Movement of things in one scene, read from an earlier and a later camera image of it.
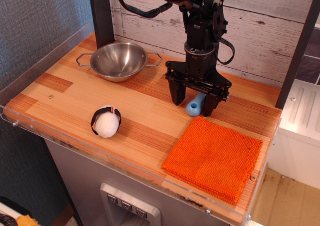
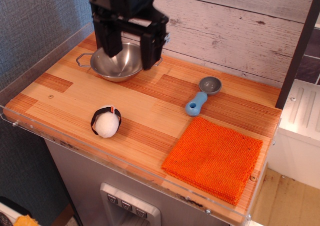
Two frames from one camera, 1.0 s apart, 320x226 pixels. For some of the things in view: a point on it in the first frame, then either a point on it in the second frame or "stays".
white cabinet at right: (295, 152) stays
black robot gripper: (199, 72) -> (130, 8)
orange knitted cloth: (221, 161) stays
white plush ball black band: (106, 122) stays
